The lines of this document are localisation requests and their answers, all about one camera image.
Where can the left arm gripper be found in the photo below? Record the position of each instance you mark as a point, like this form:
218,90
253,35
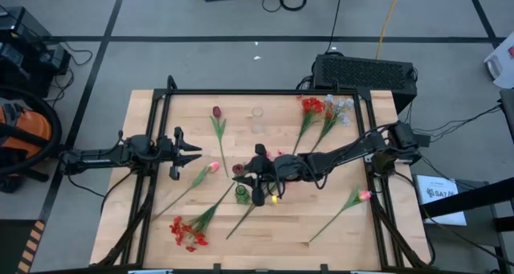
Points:
164,151

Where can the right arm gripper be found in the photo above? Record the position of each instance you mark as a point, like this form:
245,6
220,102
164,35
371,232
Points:
265,169

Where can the dark red artificial tulip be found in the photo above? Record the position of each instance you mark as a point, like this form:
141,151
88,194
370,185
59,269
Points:
217,112
238,169

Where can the pink artificial tulip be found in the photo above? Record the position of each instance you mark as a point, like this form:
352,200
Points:
364,195
214,166

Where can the pink blossom spray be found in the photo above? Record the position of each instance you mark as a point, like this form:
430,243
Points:
240,223

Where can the clear glass vase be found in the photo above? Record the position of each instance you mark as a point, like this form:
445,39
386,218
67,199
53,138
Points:
257,112

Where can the red blossom spray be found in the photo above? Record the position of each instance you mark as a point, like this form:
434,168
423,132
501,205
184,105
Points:
199,239
313,105

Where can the pale blue blossom spray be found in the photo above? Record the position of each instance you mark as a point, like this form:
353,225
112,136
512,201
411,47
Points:
344,117

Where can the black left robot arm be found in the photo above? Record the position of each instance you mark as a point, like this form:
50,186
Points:
100,155

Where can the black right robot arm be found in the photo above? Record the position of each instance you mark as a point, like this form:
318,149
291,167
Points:
341,155

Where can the green glass vase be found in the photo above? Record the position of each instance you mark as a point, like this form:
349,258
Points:
242,197

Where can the orange vacuum cleaner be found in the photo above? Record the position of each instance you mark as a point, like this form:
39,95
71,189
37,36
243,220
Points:
56,121

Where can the black perforated computer case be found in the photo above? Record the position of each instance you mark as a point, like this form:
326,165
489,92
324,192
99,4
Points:
361,73

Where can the orange shop vacuum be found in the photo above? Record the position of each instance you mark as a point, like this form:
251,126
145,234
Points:
28,125

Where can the black mat hazard stripe edge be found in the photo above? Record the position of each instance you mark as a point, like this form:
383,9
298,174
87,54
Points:
30,246

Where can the black electronics stack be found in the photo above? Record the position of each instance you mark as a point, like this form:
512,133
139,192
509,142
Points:
24,61

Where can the white printed booklet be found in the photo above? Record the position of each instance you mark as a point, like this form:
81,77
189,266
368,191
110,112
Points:
437,205

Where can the black metal stand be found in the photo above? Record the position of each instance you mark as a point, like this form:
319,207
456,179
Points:
466,199

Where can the white device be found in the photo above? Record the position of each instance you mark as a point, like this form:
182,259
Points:
502,65

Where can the black aluminium table frame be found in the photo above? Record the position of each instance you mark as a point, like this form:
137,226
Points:
192,92

